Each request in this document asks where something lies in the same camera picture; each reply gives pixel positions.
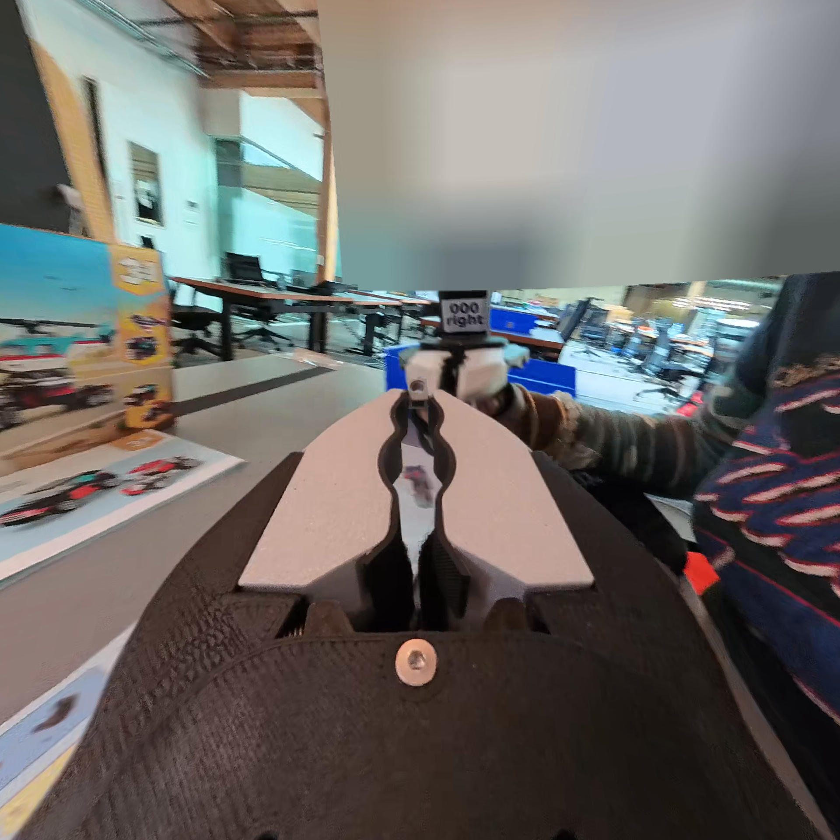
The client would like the person in black shirt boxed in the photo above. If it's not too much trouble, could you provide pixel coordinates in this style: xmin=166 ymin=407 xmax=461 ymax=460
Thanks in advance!
xmin=692 ymin=272 xmax=840 ymax=742

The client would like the open instruction booklet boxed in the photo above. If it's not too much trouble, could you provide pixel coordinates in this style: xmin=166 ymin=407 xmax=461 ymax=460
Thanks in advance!
xmin=0 ymin=420 xmax=439 ymax=840

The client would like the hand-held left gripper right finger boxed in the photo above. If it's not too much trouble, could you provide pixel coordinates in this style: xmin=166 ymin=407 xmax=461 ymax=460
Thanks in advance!
xmin=419 ymin=389 xmax=595 ymax=632

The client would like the large blue plastic bin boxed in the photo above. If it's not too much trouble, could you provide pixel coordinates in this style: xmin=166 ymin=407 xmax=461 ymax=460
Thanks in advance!
xmin=384 ymin=343 xmax=577 ymax=399

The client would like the grey desk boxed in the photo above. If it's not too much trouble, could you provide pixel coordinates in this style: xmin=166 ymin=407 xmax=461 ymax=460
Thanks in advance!
xmin=0 ymin=353 xmax=834 ymax=840

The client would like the black office chair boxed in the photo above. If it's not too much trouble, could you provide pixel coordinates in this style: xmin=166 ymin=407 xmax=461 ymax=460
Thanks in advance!
xmin=169 ymin=289 xmax=224 ymax=358
xmin=220 ymin=252 xmax=293 ymax=349

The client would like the car picture booklet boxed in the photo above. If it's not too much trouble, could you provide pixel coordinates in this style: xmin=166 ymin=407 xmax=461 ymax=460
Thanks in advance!
xmin=0 ymin=430 xmax=247 ymax=581

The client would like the truck picture toy box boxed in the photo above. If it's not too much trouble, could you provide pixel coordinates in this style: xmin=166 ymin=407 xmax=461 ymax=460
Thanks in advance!
xmin=0 ymin=223 xmax=177 ymax=460

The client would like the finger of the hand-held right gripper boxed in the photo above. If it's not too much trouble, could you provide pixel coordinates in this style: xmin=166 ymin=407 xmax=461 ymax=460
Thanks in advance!
xmin=459 ymin=344 xmax=529 ymax=398
xmin=400 ymin=348 xmax=454 ymax=395

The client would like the small blue bin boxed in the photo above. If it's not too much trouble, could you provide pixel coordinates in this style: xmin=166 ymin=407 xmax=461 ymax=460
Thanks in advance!
xmin=489 ymin=307 xmax=560 ymax=341

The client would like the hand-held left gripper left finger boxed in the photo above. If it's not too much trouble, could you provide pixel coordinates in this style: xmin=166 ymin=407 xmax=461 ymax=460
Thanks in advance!
xmin=238 ymin=389 xmax=417 ymax=632

